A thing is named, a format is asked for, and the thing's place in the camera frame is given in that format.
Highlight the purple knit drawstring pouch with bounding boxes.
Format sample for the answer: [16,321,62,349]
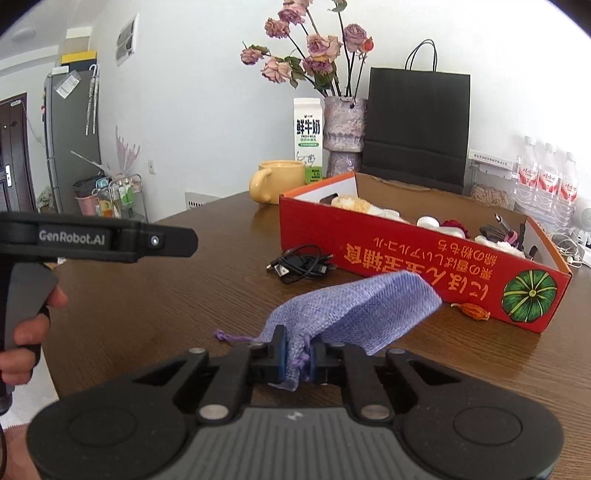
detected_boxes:
[214,271,443,392]

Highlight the small orange tassel charm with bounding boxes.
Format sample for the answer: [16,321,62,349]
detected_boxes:
[451,303,491,321]

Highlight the yellow white plush toy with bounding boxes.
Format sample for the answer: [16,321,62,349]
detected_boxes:
[331,196,401,220]

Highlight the white bottle cap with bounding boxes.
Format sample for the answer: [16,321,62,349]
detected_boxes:
[417,216,441,230]

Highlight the red fabric rose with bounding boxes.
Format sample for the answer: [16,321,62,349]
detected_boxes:
[441,220,470,239]

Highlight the white tissue pack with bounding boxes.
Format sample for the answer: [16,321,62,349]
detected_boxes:
[474,235,526,259]

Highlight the braided cable pink tie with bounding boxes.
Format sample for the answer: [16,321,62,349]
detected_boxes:
[479,214,526,250]

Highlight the person's left hand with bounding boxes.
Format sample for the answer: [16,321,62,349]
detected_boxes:
[0,313,50,386]

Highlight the dark brown door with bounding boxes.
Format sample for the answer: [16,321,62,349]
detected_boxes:
[0,93,36,212]

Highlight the white sign board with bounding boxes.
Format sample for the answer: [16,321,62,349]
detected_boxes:
[184,191,219,210]

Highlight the yellow ceramic mug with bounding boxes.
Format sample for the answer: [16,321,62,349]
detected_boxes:
[249,160,305,205]

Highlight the grey refrigerator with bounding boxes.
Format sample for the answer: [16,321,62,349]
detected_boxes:
[43,70,101,215]

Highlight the red pumpkin cardboard box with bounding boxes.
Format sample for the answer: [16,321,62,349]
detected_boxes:
[280,173,572,333]

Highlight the white green milk carton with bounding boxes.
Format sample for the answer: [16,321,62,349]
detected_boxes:
[293,98,324,184]

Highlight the purple textured vase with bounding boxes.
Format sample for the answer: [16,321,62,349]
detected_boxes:
[322,97,367,177]

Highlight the clear jar of nuts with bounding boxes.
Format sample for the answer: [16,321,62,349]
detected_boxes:
[470,163,515,210]

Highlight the dried pink rose bouquet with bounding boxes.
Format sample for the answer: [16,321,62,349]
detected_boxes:
[239,1,375,99]

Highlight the black paper bag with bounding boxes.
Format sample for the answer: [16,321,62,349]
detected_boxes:
[360,39,471,194]

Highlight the flat white box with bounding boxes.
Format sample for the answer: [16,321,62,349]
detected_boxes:
[469,149,516,171]

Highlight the water bottle red label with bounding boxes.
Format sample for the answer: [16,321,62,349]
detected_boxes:
[534,143,560,214]
[554,152,578,227]
[514,136,539,207]

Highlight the white round robot toy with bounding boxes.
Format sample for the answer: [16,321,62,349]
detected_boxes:
[571,197,591,233]

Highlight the wire storage rack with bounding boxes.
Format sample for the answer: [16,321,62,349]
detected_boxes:
[73,174,148,221]

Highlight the black usb cable bundle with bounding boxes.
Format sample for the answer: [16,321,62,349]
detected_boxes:
[265,244,338,283]

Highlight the white wired earphones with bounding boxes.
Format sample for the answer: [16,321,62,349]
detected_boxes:
[550,228,590,269]

